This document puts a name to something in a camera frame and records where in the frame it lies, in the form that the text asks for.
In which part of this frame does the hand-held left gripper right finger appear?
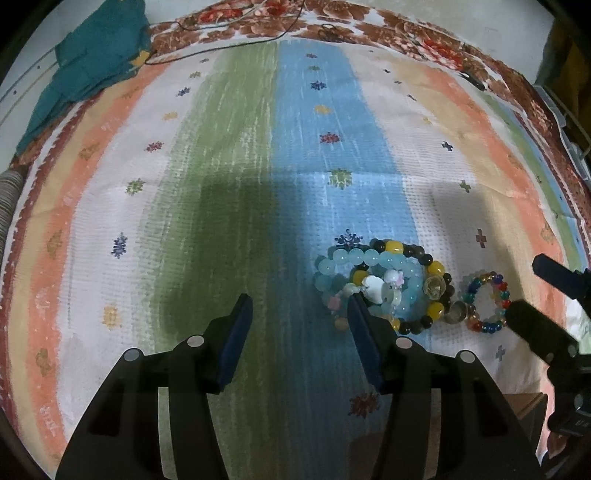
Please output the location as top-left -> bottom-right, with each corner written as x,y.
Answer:
347,292 -> 546,480

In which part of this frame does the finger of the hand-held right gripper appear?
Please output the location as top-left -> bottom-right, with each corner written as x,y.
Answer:
504,299 -> 581,367
532,254 -> 591,319

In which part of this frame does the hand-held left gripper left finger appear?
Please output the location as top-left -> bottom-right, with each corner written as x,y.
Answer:
55,293 -> 254,480

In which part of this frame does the white charm bead bracelet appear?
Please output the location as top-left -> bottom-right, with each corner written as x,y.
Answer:
330,270 -> 407,330

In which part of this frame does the multicolour bead bracelet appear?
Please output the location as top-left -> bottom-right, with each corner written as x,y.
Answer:
462,271 -> 512,334

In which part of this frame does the small silver metal ring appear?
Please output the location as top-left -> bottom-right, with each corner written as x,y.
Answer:
444,300 -> 470,326

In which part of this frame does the light blue bead bracelet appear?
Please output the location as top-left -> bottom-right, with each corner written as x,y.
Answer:
314,247 -> 426,321

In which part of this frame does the dark and yellow bead bracelet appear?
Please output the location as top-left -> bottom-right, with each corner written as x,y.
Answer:
369,237 -> 455,335

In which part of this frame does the white plastic basket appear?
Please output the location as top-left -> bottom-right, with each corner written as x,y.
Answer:
536,83 -> 591,162

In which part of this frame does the striped pastel woven blanket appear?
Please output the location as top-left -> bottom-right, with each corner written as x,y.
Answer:
0,39 -> 587,480

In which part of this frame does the black charger plug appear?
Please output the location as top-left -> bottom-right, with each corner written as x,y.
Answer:
462,69 -> 488,92

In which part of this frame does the yellow cloth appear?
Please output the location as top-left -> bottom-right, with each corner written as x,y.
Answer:
547,23 -> 591,121

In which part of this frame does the grey striped pillow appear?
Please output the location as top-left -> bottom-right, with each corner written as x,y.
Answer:
0,170 -> 24,259

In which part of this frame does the teal cloth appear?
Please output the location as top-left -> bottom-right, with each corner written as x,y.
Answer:
16,0 -> 153,155

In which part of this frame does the long black cable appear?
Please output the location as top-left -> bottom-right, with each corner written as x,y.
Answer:
145,0 -> 308,63

